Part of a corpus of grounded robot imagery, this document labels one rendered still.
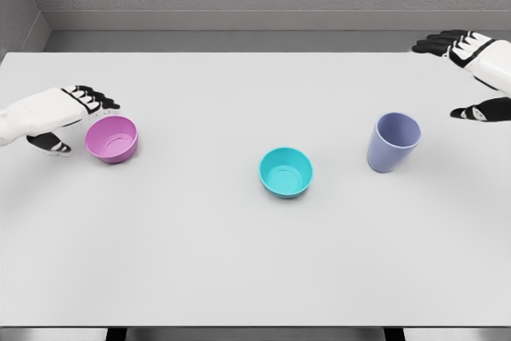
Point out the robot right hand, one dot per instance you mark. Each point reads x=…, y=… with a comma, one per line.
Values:
x=485, y=61

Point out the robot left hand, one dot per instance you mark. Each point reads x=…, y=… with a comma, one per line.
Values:
x=48, y=111

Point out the pink bowl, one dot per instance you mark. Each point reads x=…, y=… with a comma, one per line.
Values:
x=112, y=139

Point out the lavender cup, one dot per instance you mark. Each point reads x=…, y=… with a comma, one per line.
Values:
x=393, y=143

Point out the teal bowl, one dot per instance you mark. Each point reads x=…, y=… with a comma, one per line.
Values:
x=286, y=173

